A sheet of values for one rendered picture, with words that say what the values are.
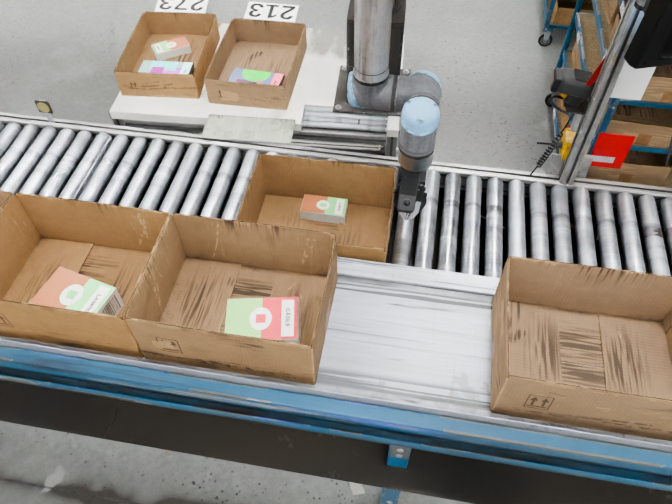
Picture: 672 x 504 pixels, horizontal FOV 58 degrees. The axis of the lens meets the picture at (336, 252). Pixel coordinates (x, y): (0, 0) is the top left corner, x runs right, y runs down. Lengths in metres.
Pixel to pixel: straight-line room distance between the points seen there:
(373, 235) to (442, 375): 0.53
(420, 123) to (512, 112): 2.01
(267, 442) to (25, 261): 0.75
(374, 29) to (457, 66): 2.28
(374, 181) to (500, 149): 1.55
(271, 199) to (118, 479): 1.11
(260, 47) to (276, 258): 1.16
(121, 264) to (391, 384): 0.73
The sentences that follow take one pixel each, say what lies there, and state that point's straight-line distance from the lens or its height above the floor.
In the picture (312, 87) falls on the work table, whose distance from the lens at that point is 2.24.
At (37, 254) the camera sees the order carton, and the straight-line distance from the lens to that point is 1.70.
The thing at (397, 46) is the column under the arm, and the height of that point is 0.99.
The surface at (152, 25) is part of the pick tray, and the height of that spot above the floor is 0.79.
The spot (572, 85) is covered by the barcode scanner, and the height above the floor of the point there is 1.08.
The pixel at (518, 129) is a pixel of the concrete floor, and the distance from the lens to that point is 3.34.
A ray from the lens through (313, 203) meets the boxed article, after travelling 1.77.
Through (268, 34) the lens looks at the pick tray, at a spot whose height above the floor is 0.79.
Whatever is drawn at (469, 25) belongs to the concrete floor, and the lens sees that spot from 4.08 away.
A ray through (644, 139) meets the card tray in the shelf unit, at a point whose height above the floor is 0.57.
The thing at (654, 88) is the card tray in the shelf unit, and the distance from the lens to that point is 2.41.
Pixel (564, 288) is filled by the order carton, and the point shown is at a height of 0.96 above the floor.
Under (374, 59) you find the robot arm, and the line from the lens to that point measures 1.50.
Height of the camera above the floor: 2.09
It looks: 52 degrees down
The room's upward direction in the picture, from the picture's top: 1 degrees counter-clockwise
